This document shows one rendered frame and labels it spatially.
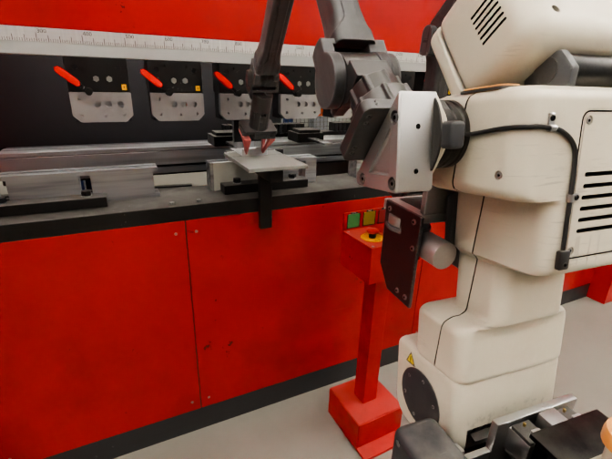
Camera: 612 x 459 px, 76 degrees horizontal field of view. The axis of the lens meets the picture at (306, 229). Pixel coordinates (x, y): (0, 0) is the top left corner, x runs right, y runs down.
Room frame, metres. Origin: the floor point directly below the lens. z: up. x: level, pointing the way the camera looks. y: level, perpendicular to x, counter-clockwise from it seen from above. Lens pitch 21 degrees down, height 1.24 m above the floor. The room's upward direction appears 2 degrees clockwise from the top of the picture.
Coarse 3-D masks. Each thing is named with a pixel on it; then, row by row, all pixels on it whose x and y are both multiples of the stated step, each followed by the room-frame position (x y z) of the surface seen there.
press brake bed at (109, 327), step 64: (0, 256) 0.89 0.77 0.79; (64, 256) 0.95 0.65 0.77; (128, 256) 1.02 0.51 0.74; (192, 256) 1.10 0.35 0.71; (256, 256) 1.20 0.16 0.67; (320, 256) 1.31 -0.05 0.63; (0, 320) 0.88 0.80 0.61; (64, 320) 0.94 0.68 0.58; (128, 320) 1.01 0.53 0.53; (192, 320) 1.10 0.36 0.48; (256, 320) 1.20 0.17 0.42; (320, 320) 1.31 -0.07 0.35; (0, 384) 0.86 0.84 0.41; (64, 384) 0.92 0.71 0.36; (128, 384) 1.00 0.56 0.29; (192, 384) 1.09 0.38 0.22; (256, 384) 1.19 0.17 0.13; (320, 384) 1.33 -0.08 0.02; (0, 448) 0.84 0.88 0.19; (64, 448) 0.91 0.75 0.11; (128, 448) 0.99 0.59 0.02
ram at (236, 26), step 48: (0, 0) 1.04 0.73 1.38; (48, 0) 1.08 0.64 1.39; (96, 0) 1.13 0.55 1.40; (144, 0) 1.18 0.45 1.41; (192, 0) 1.24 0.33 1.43; (240, 0) 1.30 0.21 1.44; (384, 0) 1.53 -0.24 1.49; (432, 0) 1.62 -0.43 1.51; (0, 48) 1.03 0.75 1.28; (48, 48) 1.07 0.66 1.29; (96, 48) 1.12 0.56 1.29; (144, 48) 1.17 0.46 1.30
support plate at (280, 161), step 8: (224, 152) 1.29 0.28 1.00; (232, 152) 1.29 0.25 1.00; (272, 152) 1.32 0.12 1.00; (232, 160) 1.20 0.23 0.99; (240, 160) 1.17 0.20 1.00; (248, 160) 1.17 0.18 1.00; (256, 160) 1.17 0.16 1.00; (264, 160) 1.18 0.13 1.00; (272, 160) 1.18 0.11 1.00; (280, 160) 1.18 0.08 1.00; (288, 160) 1.19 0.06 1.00; (296, 160) 1.19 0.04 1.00; (248, 168) 1.06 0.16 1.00; (256, 168) 1.06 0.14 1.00; (264, 168) 1.07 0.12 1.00; (272, 168) 1.09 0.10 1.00; (280, 168) 1.10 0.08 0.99; (288, 168) 1.11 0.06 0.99; (296, 168) 1.12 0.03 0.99
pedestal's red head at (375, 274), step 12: (360, 228) 1.21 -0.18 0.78; (348, 240) 1.15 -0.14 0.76; (360, 240) 1.10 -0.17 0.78; (348, 252) 1.15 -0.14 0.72; (360, 252) 1.09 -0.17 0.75; (372, 252) 1.05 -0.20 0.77; (348, 264) 1.14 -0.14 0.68; (360, 264) 1.09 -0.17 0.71; (372, 264) 1.05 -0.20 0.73; (360, 276) 1.08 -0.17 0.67; (372, 276) 1.05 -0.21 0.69
